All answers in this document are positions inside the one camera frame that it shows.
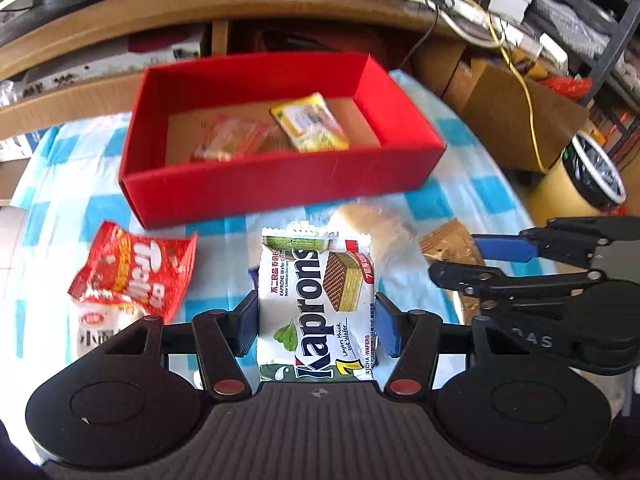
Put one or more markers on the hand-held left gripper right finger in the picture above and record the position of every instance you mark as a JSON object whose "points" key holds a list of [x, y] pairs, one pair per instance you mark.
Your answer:
{"points": [[387, 327]]}

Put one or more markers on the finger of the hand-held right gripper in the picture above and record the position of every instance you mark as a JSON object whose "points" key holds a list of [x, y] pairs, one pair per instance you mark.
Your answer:
{"points": [[505, 249], [480, 280]]}

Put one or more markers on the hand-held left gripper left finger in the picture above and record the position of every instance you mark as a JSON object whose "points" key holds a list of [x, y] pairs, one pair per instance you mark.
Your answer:
{"points": [[247, 327]]}

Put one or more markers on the brown snack packet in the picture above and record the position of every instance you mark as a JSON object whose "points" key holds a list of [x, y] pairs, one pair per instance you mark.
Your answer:
{"points": [[445, 245]]}

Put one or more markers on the white wafer packet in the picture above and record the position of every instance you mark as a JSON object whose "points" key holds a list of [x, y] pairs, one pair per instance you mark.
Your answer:
{"points": [[310, 305]]}

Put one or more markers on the clear bread packet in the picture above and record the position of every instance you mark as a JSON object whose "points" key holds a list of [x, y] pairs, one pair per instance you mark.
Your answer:
{"points": [[370, 225]]}

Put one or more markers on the red and white snack packet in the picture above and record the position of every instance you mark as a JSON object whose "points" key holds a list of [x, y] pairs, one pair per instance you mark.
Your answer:
{"points": [[130, 270]]}

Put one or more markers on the red cardboard box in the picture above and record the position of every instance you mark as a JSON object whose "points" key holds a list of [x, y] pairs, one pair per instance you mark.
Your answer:
{"points": [[280, 185]]}

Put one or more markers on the yellow trash bin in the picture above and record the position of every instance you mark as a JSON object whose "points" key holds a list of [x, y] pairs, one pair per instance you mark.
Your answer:
{"points": [[555, 190]]}

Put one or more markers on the blue checkered tablecloth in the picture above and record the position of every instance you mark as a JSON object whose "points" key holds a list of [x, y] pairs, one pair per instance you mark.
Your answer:
{"points": [[450, 180]]}

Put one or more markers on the brown cardboard box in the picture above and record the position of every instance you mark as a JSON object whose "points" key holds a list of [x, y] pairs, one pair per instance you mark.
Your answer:
{"points": [[505, 105]]}

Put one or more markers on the orange clear snack packet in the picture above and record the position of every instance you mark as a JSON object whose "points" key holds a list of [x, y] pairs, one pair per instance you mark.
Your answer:
{"points": [[230, 137]]}

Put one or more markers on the yellow snack packet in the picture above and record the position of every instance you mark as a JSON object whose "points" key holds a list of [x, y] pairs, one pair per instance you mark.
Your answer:
{"points": [[310, 122]]}

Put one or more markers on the black metal rack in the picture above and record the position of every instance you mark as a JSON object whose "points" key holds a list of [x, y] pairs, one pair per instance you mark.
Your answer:
{"points": [[615, 25]]}

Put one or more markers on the white flat box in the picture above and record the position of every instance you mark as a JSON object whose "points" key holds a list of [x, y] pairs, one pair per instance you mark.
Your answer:
{"points": [[100, 67]]}

